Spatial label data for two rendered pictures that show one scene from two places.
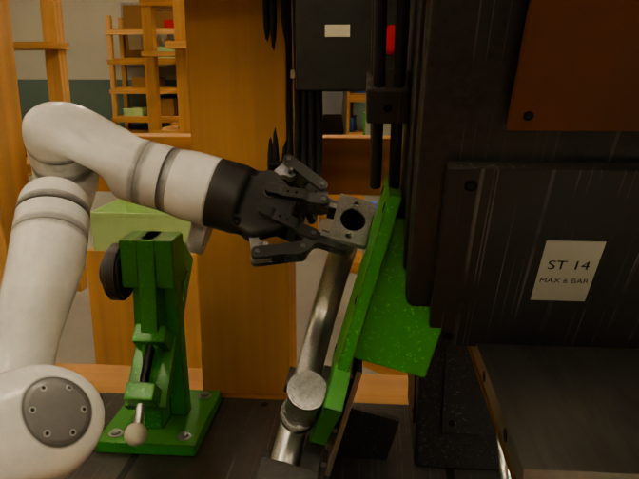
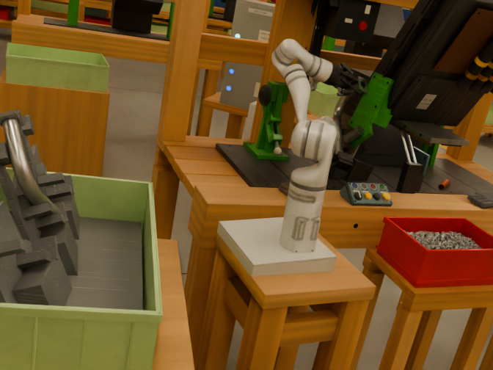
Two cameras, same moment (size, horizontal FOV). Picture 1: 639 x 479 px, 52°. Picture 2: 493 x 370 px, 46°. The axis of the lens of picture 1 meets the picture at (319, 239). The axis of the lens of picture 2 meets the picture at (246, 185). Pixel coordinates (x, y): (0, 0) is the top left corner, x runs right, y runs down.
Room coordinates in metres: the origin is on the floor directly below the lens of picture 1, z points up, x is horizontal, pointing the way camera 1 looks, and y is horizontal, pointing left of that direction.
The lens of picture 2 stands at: (-1.02, 1.27, 1.54)
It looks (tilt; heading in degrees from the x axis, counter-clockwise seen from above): 20 degrees down; 331
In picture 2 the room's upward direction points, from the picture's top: 11 degrees clockwise
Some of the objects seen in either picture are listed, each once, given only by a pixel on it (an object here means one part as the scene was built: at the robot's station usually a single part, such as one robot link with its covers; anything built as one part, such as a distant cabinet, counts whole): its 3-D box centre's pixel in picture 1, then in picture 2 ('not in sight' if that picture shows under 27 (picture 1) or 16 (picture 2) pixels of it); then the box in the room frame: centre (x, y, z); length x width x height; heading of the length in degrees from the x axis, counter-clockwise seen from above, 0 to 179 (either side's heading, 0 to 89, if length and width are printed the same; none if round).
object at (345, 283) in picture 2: not in sight; (292, 264); (0.13, 0.46, 0.83); 0.32 x 0.32 x 0.04; 89
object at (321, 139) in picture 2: not in sight; (313, 156); (0.13, 0.47, 1.14); 0.09 x 0.09 x 0.17; 52
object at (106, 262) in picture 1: (115, 271); (263, 95); (0.82, 0.27, 1.12); 0.07 x 0.03 x 0.08; 175
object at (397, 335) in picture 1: (396, 287); (378, 104); (0.60, -0.07, 1.17); 0.13 x 0.12 x 0.20; 85
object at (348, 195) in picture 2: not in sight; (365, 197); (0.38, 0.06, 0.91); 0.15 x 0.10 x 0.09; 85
